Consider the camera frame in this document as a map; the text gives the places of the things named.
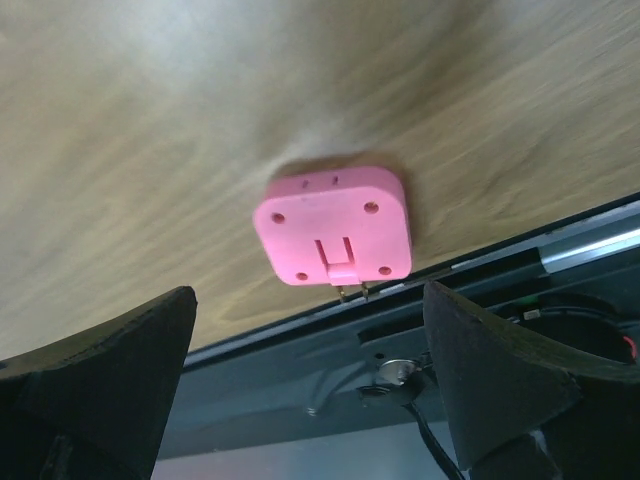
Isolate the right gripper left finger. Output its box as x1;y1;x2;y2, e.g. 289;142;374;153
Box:
1;286;197;479

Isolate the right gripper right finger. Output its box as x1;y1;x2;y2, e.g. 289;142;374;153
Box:
423;282;639;479

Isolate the pink plug adapter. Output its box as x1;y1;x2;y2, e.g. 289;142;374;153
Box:
252;166;412;302

